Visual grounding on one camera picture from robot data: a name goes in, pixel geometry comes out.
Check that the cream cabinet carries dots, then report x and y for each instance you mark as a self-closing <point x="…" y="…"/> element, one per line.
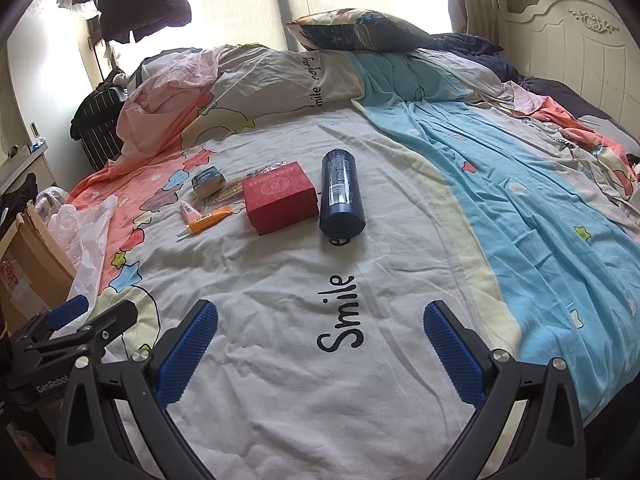
<point x="25" y="162"/>

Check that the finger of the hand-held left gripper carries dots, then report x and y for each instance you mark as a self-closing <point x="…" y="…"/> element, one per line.
<point x="112" y="317"/>
<point x="67" y="312"/>

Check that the clear cotton swab packet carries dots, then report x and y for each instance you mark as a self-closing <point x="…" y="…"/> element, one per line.
<point x="227" y="194"/>

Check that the dark blue bottle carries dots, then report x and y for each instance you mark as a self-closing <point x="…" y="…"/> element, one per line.
<point x="341" y="195"/>

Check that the black ribbed suitcase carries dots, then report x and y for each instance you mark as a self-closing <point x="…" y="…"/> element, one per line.
<point x="97" y="120"/>

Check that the cartoon printed bed sheet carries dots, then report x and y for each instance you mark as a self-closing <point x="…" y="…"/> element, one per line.
<point x="280" y="285"/>

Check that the small pink tube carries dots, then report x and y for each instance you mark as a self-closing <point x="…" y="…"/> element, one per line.
<point x="190" y="213"/>

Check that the bunched printed duvet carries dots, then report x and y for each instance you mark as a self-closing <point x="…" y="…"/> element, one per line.
<point x="240" y="90"/>

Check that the white plush toy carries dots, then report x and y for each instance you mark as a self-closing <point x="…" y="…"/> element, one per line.
<point x="120" y="79"/>

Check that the orange glue tube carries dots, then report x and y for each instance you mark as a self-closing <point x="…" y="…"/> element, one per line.
<point x="210" y="218"/>

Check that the dark printed pillow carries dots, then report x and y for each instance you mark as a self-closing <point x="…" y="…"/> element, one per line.
<point x="360" y="30"/>

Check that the blue white small box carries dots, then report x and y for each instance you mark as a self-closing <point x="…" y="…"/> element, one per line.
<point x="36" y="148"/>

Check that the brown cardboard box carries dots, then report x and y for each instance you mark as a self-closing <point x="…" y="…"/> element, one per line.
<point x="30" y="265"/>

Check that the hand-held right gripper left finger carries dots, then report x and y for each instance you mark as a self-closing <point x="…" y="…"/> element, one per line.
<point x="187" y="360"/>

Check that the clear plastic bag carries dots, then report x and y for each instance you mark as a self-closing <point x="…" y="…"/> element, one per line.
<point x="52" y="197"/>

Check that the cream carved headboard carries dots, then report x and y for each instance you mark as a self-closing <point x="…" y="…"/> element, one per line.
<point x="575" y="45"/>

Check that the black clothes pile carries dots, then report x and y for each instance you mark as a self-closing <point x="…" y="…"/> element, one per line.
<point x="15" y="200"/>

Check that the hanging dark jacket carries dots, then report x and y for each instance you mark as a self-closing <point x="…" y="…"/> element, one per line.
<point x="142" y="0"/>

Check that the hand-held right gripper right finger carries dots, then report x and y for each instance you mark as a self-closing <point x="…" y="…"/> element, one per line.
<point x="452" y="360"/>

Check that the red square gift box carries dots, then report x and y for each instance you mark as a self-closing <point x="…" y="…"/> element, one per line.
<point x="280" y="197"/>

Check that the white plastic bag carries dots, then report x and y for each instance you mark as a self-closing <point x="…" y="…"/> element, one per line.
<point x="85" y="240"/>

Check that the blue tissue pack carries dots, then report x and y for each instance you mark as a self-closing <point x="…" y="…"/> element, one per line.
<point x="207" y="181"/>

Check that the dark blue blanket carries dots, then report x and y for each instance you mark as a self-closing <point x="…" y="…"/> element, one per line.
<point x="500" y="65"/>

